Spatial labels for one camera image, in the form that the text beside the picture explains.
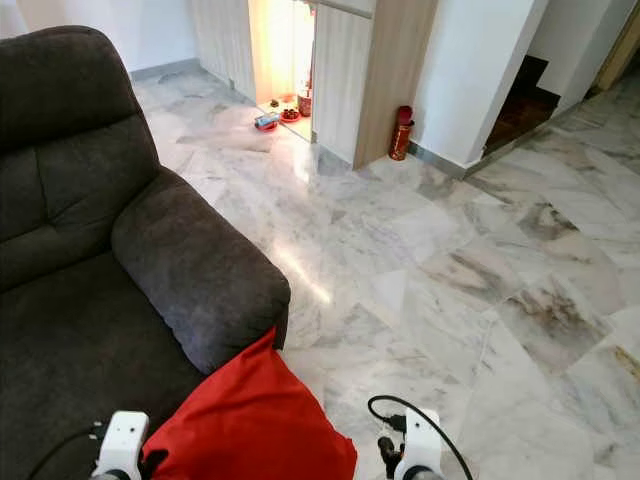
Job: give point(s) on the dark wooden staircase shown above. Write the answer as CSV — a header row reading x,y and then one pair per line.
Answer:
x,y
520,105

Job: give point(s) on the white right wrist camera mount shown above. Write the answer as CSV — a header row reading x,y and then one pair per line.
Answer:
x,y
420,442

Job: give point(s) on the small red dish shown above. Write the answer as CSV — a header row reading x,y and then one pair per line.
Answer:
x,y
290,115

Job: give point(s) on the red fire extinguisher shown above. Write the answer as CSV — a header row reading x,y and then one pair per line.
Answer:
x,y
400,137

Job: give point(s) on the red pillow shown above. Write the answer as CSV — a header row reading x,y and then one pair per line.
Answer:
x,y
245,425

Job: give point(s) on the dark grey fabric sofa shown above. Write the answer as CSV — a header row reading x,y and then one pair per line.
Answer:
x,y
80,270

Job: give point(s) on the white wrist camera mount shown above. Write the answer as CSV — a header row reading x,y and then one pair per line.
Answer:
x,y
122,442
420,442

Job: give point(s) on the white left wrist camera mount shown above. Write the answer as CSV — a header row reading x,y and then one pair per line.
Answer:
x,y
122,442

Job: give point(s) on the wooden slatted cabinet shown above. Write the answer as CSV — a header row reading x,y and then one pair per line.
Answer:
x,y
390,75

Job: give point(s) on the small blue white box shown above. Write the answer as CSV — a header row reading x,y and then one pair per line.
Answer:
x,y
266,122

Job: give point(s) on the red jar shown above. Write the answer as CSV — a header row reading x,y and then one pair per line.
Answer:
x,y
304,103

